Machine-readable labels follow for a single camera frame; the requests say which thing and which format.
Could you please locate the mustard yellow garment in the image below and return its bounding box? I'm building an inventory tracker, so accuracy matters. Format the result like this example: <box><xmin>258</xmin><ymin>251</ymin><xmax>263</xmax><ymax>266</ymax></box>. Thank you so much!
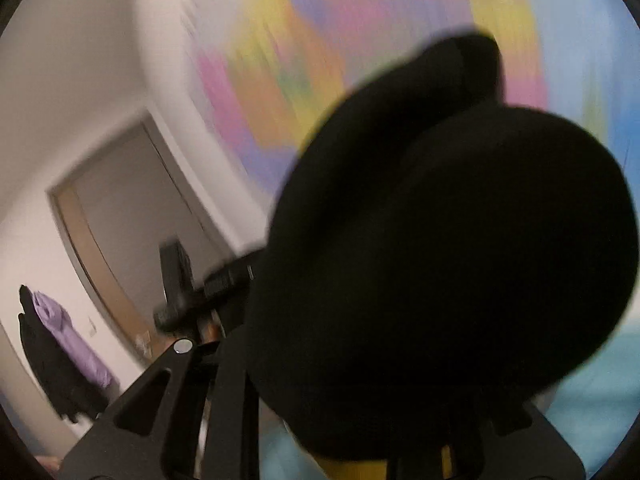
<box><xmin>312</xmin><ymin>445</ymin><xmax>454</xmax><ymax>479</ymax></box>

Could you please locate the black garment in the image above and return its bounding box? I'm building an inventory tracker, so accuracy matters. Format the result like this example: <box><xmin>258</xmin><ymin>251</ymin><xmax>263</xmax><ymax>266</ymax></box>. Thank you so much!
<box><xmin>17</xmin><ymin>285</ymin><xmax>108</xmax><ymax>424</ymax></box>
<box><xmin>246</xmin><ymin>32</ymin><xmax>639</xmax><ymax>460</ymax></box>

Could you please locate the pink sleeve forearm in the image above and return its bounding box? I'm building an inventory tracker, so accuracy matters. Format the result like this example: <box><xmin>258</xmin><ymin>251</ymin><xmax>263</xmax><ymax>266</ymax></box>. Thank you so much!
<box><xmin>35</xmin><ymin>455</ymin><xmax>62</xmax><ymax>478</ymax></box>

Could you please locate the person's left hand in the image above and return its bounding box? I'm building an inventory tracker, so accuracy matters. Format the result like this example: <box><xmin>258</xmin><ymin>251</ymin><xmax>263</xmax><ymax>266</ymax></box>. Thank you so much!
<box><xmin>200</xmin><ymin>321</ymin><xmax>224</xmax><ymax>344</ymax></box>

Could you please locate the teal grey bed sheet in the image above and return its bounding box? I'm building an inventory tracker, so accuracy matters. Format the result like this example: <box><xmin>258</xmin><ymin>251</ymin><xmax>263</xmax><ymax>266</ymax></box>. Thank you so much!
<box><xmin>259</xmin><ymin>324</ymin><xmax>639</xmax><ymax>479</ymax></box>

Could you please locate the grey wooden door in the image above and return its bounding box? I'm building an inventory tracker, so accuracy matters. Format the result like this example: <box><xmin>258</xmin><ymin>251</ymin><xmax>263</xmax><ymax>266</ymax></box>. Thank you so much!
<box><xmin>49</xmin><ymin>115</ymin><xmax>232</xmax><ymax>363</ymax></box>

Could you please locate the purple hanging garment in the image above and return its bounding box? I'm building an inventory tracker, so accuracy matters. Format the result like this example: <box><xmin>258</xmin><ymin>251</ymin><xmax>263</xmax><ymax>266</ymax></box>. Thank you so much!
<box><xmin>32</xmin><ymin>290</ymin><xmax>115</xmax><ymax>390</ymax></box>

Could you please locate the black hanging garment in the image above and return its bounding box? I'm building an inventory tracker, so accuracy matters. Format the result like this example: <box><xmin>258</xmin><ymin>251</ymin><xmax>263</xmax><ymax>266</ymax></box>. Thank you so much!
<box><xmin>17</xmin><ymin>285</ymin><xmax>108</xmax><ymax>424</ymax></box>

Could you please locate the colourful wall map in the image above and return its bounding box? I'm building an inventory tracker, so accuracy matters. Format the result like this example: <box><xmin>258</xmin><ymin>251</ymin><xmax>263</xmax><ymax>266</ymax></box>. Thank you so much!
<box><xmin>188</xmin><ymin>0</ymin><xmax>639</xmax><ymax>196</ymax></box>

